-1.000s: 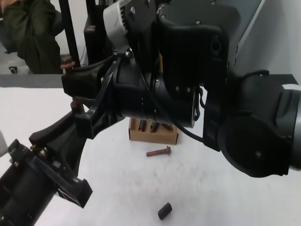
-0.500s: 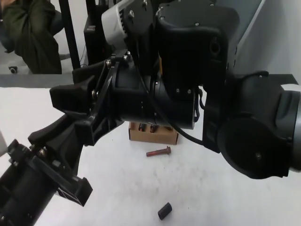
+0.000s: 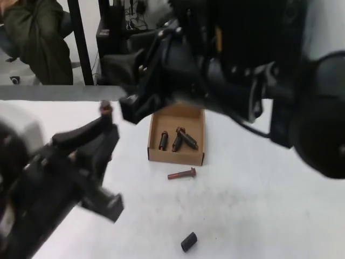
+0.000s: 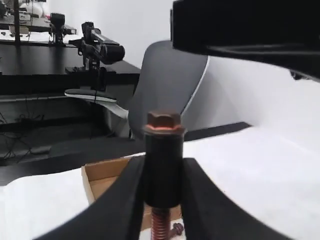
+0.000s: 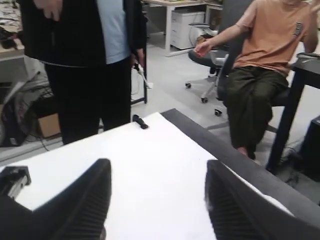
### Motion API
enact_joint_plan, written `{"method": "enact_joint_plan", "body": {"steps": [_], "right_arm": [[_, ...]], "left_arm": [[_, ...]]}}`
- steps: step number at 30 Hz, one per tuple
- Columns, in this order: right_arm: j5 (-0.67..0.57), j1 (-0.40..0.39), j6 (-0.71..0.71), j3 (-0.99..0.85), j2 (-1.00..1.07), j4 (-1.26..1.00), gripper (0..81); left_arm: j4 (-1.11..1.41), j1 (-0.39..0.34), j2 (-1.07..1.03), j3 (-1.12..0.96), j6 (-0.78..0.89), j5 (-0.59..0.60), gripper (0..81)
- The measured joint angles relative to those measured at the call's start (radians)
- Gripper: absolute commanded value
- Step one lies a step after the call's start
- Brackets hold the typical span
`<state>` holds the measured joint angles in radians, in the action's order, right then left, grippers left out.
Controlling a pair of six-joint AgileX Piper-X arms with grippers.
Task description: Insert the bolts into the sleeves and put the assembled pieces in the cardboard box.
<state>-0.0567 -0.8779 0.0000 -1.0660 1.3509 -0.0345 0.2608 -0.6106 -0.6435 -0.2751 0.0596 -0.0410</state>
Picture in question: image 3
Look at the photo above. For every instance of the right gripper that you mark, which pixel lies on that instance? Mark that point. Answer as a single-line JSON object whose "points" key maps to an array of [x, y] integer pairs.
{"points": [[175, 70]]}

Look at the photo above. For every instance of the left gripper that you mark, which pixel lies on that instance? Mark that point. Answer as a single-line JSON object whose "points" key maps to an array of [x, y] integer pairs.
{"points": [[54, 172]]}

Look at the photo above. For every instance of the reddish-brown flanged bolt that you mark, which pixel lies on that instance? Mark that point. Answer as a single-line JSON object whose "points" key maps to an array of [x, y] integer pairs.
{"points": [[180, 174], [105, 107]]}

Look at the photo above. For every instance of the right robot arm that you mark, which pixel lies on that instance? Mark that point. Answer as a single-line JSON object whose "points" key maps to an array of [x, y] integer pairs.
{"points": [[269, 54]]}

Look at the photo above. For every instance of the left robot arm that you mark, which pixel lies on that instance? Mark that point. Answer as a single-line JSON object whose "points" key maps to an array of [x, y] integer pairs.
{"points": [[16, 205]]}

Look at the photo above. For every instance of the small open cardboard box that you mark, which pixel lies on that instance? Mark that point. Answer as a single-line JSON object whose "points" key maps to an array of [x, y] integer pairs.
{"points": [[176, 156]]}

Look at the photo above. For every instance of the bolt in black sleeve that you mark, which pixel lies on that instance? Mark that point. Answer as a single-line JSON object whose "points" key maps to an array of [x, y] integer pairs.
{"points": [[192, 141], [163, 140], [178, 139]]}

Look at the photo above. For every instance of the person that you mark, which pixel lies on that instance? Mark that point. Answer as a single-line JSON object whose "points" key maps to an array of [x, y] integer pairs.
{"points": [[37, 40]]}

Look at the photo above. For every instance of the chair caster wheel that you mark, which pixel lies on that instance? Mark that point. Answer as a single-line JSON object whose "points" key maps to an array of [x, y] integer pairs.
{"points": [[15, 80]]}

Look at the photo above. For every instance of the black cylindrical sleeve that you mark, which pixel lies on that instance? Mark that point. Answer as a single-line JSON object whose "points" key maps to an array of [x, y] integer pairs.
{"points": [[189, 242]]}

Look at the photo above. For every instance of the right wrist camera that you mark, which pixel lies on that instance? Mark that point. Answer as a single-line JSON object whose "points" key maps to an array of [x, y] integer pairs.
{"points": [[133, 109]]}

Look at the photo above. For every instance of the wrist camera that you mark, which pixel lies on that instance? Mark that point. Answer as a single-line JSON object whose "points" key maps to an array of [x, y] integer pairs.
{"points": [[133, 109], [106, 203]]}

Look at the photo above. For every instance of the black metal frame post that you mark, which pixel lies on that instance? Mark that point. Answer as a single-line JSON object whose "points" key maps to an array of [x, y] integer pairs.
{"points": [[79, 40]]}

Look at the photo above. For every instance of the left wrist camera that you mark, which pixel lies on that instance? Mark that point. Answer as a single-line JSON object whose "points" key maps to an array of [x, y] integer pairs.
{"points": [[106, 203]]}

